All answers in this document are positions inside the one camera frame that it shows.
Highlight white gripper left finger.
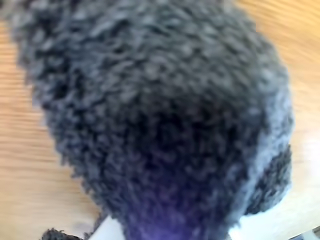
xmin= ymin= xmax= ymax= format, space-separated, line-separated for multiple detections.
xmin=91 ymin=214 xmax=126 ymax=240

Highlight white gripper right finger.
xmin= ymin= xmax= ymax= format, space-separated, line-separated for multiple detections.
xmin=228 ymin=199 xmax=316 ymax=240

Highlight grey fluffy sock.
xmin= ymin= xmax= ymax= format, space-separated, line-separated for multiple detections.
xmin=0 ymin=0 xmax=295 ymax=240

